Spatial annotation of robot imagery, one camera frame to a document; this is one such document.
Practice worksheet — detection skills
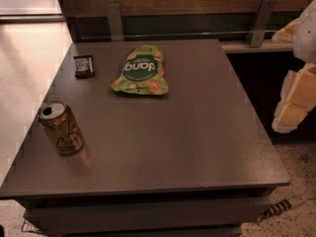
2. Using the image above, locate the right metal bracket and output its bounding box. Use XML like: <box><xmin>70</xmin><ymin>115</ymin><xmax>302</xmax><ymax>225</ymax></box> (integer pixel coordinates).
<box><xmin>246</xmin><ymin>0</ymin><xmax>277</xmax><ymax>48</ymax></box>

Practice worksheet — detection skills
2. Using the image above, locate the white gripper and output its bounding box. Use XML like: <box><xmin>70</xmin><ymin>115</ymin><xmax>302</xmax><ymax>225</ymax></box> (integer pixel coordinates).
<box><xmin>272</xmin><ymin>0</ymin><xmax>316</xmax><ymax>133</ymax></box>

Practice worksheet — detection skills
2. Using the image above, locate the small dark snack packet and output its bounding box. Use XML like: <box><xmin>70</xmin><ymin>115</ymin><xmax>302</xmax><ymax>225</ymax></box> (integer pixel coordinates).
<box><xmin>74</xmin><ymin>55</ymin><xmax>94</xmax><ymax>79</ymax></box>

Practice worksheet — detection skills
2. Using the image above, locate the metal bracket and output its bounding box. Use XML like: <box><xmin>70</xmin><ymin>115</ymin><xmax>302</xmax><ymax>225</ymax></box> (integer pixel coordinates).
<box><xmin>246</xmin><ymin>0</ymin><xmax>277</xmax><ymax>48</ymax></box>
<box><xmin>106</xmin><ymin>4</ymin><xmax>124</xmax><ymax>41</ymax></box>

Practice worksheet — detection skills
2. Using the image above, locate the green snack bag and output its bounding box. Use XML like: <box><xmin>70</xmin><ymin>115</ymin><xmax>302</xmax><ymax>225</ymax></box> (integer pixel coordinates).
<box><xmin>111</xmin><ymin>45</ymin><xmax>169</xmax><ymax>96</ymax></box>

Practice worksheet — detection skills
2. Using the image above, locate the grey cabinet table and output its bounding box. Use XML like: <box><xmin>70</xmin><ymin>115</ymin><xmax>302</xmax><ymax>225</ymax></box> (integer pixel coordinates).
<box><xmin>0</xmin><ymin>39</ymin><xmax>289</xmax><ymax>237</ymax></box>

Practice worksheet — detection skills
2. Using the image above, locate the orange soda can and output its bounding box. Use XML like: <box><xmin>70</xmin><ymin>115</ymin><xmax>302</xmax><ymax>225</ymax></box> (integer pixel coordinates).
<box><xmin>38</xmin><ymin>100</ymin><xmax>84</xmax><ymax>156</ymax></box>

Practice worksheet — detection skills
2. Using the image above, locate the striped cable on floor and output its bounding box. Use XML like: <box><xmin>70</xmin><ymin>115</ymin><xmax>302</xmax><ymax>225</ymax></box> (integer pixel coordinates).
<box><xmin>257</xmin><ymin>195</ymin><xmax>308</xmax><ymax>222</ymax></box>

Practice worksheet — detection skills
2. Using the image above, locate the left metal bracket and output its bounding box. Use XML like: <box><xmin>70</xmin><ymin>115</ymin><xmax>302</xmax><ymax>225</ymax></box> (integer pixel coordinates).
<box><xmin>106</xmin><ymin>4</ymin><xmax>124</xmax><ymax>41</ymax></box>

